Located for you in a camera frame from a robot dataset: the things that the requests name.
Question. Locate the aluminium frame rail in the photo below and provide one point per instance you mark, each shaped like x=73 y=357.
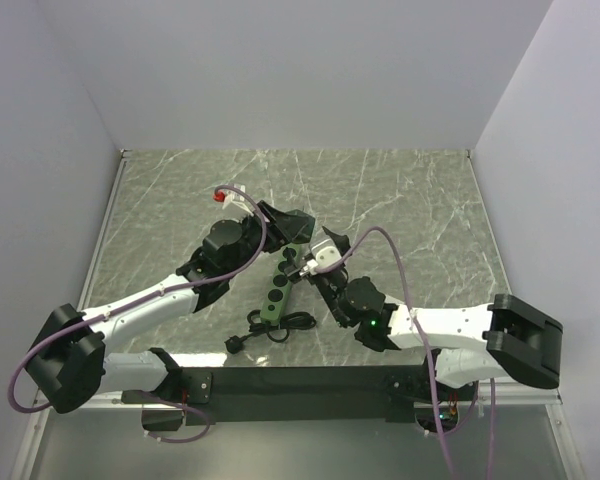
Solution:
x=86 y=291

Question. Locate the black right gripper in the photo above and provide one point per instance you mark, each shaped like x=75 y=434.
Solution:
x=341 y=241

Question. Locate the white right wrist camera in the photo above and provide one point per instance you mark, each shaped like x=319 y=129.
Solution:
x=322 y=254

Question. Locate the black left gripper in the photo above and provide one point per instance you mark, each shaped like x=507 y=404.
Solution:
x=290 y=224

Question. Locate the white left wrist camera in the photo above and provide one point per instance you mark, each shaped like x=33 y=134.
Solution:
x=232 y=200

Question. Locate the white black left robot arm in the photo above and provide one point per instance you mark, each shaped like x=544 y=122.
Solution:
x=72 y=357

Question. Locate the green power strip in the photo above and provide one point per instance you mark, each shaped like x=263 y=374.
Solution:
x=278 y=293

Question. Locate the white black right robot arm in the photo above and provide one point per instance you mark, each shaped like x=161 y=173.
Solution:
x=506 y=337

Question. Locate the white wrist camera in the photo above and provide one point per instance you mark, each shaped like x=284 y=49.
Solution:
x=322 y=254
x=232 y=200

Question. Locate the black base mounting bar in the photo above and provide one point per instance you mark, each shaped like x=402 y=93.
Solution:
x=248 y=394

